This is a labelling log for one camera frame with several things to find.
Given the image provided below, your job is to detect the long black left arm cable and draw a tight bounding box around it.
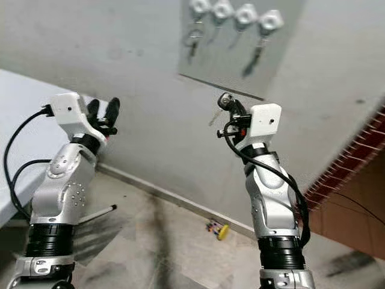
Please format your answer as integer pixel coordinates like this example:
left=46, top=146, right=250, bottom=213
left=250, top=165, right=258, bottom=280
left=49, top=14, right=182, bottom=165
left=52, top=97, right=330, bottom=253
left=4, top=106, right=56, bottom=208

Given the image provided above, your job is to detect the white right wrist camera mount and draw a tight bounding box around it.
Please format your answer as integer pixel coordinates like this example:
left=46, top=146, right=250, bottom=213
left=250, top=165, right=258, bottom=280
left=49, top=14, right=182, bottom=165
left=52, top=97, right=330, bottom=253
left=244, top=103, right=283, bottom=146

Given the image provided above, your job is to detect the thin black floor cable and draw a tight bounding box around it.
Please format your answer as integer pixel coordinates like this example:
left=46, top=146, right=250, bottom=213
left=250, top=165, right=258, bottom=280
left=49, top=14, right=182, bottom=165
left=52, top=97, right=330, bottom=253
left=330, top=189, right=385, bottom=227

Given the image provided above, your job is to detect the hanging key bunch with ring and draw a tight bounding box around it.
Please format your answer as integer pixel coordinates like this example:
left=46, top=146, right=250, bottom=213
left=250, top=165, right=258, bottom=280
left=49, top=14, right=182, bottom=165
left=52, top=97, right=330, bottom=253
left=183, top=20, right=205, bottom=64

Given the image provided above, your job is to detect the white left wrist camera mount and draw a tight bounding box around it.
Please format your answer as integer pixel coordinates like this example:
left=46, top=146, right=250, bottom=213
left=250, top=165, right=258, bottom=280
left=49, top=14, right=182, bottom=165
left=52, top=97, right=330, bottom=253
left=49, top=92, right=97, bottom=143

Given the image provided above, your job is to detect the short black left arm cable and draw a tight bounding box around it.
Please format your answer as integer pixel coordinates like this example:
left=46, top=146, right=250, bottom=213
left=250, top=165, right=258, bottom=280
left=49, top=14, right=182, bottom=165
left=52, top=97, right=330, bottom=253
left=11, top=159, right=53, bottom=222

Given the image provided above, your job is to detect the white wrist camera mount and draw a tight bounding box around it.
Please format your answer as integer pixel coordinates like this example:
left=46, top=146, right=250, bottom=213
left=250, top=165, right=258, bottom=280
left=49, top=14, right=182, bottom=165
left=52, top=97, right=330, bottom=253
left=49, top=92, right=97, bottom=143
left=244, top=103, right=283, bottom=146

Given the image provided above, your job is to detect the white table leg black foot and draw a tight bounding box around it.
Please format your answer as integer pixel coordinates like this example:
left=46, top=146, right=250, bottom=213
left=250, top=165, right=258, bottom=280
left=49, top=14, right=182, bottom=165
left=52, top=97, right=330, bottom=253
left=77, top=204, right=117, bottom=225

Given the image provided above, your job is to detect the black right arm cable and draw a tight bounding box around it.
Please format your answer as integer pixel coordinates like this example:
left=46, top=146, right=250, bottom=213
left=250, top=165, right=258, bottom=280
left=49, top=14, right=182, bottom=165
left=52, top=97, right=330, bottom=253
left=223, top=120, right=311, bottom=247

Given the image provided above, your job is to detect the yellow toy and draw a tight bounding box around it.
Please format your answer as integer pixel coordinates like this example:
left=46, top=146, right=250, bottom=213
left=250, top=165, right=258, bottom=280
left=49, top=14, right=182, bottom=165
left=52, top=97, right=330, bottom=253
left=205, top=219, right=230, bottom=241

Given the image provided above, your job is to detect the white wall hook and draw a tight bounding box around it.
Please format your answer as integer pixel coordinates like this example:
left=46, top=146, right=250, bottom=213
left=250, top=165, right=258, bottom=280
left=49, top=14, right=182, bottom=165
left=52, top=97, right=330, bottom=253
left=258, top=9, right=285, bottom=34
left=235, top=3, right=259, bottom=26
left=211, top=0, right=235, bottom=20
left=189, top=0, right=212, bottom=16

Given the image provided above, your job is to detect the white table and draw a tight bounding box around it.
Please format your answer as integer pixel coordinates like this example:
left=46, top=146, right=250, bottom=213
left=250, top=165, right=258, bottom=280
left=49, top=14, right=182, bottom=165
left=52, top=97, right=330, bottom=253
left=0, top=69, right=97, bottom=228

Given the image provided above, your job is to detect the white baseboard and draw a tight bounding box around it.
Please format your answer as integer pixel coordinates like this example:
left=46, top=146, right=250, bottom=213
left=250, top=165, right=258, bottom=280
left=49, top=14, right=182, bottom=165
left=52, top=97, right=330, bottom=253
left=96, top=163, right=257, bottom=239

